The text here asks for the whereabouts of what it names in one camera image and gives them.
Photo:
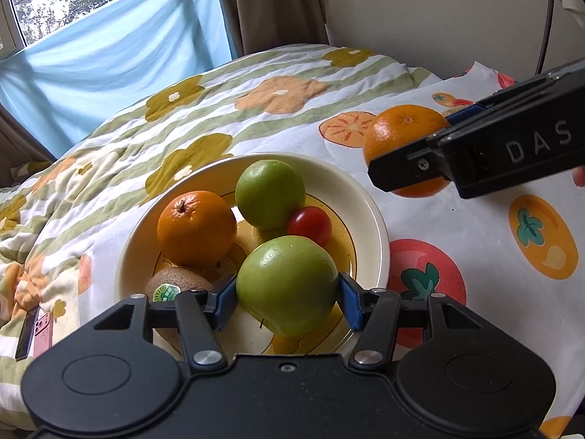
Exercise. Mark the green apple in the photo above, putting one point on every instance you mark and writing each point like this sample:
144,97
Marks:
269,194
288,283

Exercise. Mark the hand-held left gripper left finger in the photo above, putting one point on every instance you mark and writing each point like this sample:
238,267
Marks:
223,302

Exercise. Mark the brown kiwi with green sticker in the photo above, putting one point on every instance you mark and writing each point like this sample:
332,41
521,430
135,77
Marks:
173,281

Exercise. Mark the floral striped blanket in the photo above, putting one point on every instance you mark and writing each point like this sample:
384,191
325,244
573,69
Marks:
219,114

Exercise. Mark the orange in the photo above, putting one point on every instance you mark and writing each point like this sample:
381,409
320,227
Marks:
196,228
397,130

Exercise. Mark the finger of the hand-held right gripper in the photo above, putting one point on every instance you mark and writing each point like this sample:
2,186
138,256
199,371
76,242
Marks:
498,98
406,167

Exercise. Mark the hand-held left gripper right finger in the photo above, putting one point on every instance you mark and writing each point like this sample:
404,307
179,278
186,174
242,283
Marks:
349,304

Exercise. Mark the cream bowl with yellow print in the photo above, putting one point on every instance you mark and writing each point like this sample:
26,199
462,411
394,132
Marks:
347,210

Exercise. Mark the person's right hand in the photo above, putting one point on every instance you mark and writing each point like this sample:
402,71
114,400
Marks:
580,177

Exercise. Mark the brown curtain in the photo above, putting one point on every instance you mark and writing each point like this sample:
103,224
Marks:
269,4
18,146

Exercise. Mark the red cherry tomato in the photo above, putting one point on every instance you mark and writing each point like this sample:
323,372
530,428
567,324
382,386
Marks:
311,225

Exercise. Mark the light blue hanging cloth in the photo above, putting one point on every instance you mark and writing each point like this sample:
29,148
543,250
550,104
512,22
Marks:
114,45

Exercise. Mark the pink phone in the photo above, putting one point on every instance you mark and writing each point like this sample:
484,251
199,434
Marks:
45,334

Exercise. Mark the black phone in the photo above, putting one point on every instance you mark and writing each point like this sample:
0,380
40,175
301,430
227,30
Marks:
25,334

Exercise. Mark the white fruit-print tablecloth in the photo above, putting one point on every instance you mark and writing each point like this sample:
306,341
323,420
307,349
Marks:
480,256

